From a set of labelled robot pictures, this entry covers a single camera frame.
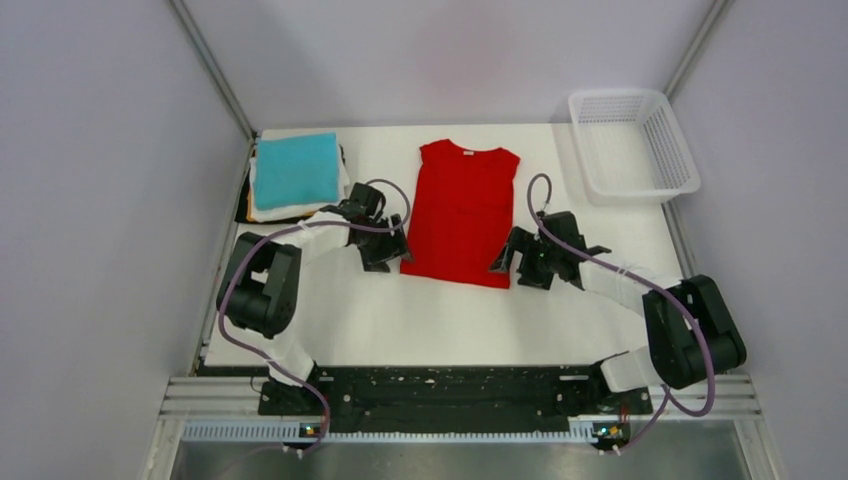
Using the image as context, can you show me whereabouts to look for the white cable duct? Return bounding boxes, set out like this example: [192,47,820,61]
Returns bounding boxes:
[182,420,598,444]

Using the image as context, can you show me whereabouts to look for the white plastic basket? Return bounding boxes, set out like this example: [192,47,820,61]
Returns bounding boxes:
[568,88,701,206]

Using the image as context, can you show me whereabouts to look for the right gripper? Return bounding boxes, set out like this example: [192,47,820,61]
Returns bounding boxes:
[489,226,561,290]

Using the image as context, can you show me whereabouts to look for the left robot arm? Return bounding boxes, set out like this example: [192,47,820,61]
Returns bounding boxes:
[215,179,412,414]

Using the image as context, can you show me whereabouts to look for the red t shirt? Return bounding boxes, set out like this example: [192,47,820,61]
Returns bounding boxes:
[400,139,520,289]

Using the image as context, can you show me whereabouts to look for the folded blue t shirt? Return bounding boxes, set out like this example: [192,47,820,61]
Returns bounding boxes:
[253,132,339,210]

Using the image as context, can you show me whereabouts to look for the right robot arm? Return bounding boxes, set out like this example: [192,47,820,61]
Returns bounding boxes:
[489,212,747,412]

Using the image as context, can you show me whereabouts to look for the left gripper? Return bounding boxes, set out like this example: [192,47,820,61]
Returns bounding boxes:
[355,213,413,272]

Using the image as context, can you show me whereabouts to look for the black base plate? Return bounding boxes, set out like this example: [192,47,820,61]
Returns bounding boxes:
[258,366,653,434]

